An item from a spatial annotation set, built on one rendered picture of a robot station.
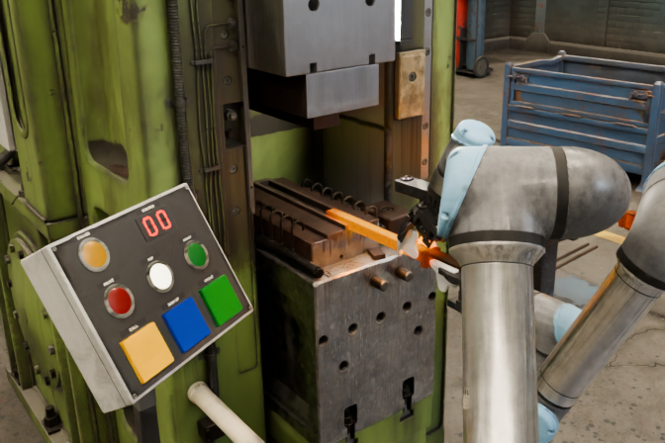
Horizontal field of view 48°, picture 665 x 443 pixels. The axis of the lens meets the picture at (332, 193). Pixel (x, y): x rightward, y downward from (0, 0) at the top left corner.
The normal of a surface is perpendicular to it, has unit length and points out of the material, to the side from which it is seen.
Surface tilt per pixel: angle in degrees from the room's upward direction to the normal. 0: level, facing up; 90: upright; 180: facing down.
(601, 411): 0
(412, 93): 90
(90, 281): 60
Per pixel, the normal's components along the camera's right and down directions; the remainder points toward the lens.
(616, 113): -0.73, 0.22
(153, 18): 0.60, 0.26
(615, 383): -0.02, -0.94
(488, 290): -0.46, -0.24
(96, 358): -0.47, 0.30
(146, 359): 0.76, -0.35
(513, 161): -0.06, -0.64
